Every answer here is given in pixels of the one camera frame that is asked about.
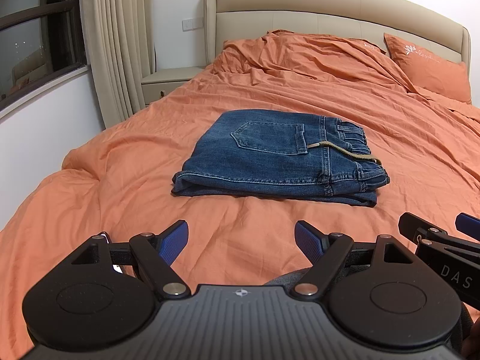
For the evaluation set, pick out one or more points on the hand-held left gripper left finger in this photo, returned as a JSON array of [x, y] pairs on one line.
[[174, 240]]

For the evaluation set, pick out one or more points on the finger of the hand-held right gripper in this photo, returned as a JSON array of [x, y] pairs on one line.
[[416, 227], [470, 225]]

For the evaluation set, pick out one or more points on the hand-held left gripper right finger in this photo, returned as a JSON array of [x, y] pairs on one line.
[[307, 240]]

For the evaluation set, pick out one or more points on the blue denim pants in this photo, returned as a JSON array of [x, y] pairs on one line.
[[270, 161]]

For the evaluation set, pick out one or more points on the person's grey clothing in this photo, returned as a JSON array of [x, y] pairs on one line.
[[285, 279]]

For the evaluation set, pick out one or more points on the orange duvet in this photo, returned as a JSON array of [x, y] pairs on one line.
[[131, 157]]

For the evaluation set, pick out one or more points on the beige nightstand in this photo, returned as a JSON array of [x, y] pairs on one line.
[[168, 80]]

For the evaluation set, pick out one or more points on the orange pillow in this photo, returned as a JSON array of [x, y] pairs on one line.
[[427, 67]]

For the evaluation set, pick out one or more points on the beige curtain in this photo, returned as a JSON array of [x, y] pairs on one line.
[[112, 45]]

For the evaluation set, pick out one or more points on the beige bed headboard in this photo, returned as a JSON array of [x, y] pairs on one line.
[[300, 11]]

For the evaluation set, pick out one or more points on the dark framed window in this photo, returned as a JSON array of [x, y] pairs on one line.
[[37, 26]]

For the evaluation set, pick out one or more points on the white wall socket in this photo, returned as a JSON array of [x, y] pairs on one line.
[[192, 24]]

